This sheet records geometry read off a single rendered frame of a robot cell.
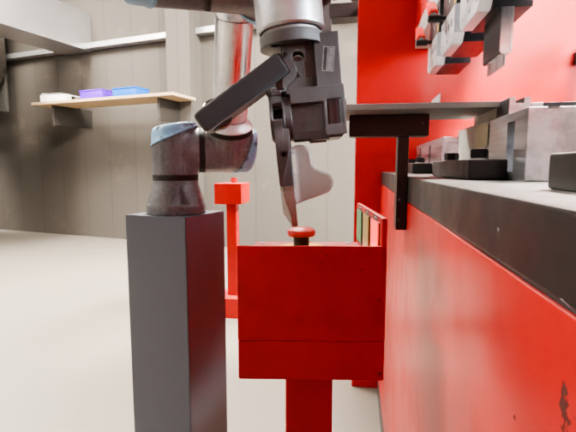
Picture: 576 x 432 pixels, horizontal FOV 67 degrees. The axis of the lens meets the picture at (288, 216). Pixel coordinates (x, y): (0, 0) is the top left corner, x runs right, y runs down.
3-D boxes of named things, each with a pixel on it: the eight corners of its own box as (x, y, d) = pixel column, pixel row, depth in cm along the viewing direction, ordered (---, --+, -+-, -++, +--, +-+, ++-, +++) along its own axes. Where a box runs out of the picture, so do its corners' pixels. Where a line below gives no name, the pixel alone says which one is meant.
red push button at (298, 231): (287, 249, 63) (287, 225, 63) (315, 249, 63) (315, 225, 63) (286, 255, 59) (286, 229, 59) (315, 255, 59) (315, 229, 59)
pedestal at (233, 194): (219, 306, 279) (217, 177, 269) (257, 309, 275) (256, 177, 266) (209, 317, 259) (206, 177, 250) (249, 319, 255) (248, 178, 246)
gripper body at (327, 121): (348, 139, 46) (339, 21, 44) (267, 147, 46) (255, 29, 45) (340, 143, 53) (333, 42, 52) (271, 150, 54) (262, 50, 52)
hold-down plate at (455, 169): (432, 176, 92) (432, 161, 92) (459, 176, 91) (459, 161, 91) (467, 179, 63) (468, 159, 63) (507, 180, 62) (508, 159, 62)
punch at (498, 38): (482, 77, 83) (484, 25, 82) (493, 76, 83) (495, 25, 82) (498, 65, 73) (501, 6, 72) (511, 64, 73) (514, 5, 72)
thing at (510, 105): (474, 128, 86) (474, 112, 86) (489, 128, 86) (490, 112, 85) (508, 117, 67) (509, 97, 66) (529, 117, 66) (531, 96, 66)
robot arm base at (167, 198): (133, 214, 109) (131, 175, 108) (171, 208, 123) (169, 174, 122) (183, 217, 104) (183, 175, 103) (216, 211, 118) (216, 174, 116)
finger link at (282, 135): (293, 186, 46) (286, 101, 45) (279, 187, 46) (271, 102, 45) (294, 184, 50) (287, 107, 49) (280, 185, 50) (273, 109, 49)
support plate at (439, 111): (340, 121, 92) (340, 116, 92) (471, 119, 88) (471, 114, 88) (336, 110, 74) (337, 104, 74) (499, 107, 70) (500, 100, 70)
